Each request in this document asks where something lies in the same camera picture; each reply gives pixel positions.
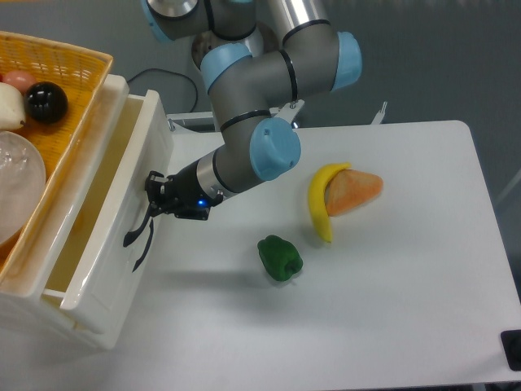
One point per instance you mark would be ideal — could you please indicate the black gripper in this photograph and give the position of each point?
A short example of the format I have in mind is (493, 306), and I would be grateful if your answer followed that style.
(181, 194)

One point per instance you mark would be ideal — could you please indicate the white top drawer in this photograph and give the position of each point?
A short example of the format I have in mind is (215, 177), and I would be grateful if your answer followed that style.
(105, 280)

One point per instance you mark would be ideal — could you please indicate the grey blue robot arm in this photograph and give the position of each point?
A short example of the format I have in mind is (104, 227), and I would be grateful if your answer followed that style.
(313, 58)

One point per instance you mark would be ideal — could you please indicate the white drawer cabinet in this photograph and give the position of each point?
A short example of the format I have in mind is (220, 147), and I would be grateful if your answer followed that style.
(40, 266)

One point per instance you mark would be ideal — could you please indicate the clear plastic wrapped bowl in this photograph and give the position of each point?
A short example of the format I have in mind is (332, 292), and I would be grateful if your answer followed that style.
(23, 180)

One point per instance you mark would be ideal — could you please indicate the green bell pepper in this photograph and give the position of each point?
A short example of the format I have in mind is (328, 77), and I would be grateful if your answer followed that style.
(279, 257)

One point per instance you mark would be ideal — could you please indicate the black ball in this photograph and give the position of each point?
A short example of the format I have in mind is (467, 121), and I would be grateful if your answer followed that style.
(46, 102)

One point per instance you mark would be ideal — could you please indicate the yellow woven basket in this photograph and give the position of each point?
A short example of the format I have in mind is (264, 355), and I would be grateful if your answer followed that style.
(69, 79)

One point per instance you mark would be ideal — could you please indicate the yellow banana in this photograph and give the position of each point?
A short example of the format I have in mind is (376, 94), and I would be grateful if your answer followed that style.
(316, 199)

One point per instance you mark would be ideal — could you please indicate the white toy radish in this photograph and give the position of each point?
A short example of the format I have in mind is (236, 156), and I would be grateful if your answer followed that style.
(12, 114)

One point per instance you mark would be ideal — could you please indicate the pink toy fruit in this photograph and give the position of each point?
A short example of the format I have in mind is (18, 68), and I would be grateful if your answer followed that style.
(19, 79)

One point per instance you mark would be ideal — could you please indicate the orange triangular bread slice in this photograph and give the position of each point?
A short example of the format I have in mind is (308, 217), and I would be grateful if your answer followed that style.
(350, 189)

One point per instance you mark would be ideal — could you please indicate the black corner clamp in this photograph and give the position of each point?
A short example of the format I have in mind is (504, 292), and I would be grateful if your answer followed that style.
(511, 341)

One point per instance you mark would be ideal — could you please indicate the metal table bracket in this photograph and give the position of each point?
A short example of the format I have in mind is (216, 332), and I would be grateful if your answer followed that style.
(204, 122)

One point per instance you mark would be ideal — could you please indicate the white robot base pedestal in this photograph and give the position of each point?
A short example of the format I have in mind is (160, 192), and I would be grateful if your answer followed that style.
(262, 40)

